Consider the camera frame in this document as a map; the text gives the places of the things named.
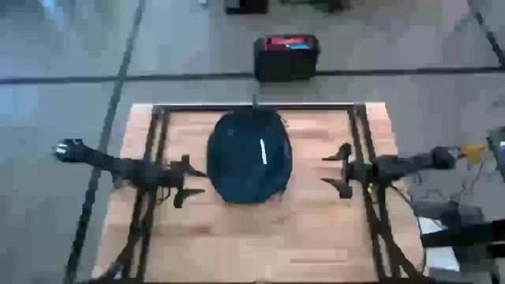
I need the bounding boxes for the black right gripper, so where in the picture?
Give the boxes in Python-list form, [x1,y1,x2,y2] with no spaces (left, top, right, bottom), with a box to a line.
[320,141,370,200]

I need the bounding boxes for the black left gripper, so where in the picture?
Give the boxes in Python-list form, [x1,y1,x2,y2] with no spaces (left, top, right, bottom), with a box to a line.
[170,153,208,209]

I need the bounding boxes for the dark blue backpack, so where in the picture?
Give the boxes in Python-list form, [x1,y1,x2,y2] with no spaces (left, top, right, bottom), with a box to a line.
[205,106,294,205]

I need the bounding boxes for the grey equipment box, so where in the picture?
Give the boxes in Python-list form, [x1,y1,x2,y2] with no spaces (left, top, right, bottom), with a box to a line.
[410,195,486,230]

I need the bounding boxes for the black and red power station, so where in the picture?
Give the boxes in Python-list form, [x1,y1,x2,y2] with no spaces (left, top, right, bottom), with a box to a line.
[252,34,321,83]

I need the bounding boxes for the white paper sheet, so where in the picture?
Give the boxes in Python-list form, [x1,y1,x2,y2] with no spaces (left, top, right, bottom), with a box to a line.
[417,215,462,273]

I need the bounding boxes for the black flat bar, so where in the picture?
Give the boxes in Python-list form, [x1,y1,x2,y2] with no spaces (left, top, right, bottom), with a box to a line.
[420,219,505,249]

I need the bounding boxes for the grey laptop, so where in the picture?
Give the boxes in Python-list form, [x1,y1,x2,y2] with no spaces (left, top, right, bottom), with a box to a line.
[488,125,505,183]

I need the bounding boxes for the black equipment box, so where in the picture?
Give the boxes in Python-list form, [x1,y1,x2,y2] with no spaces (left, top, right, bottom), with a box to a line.
[223,0,271,16]

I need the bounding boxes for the yellow cable plug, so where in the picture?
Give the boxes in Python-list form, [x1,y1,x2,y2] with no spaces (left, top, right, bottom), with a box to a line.
[459,143,489,165]

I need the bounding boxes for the dark cable clutter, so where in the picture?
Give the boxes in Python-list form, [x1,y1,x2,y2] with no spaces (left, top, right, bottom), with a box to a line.
[279,0,352,13]

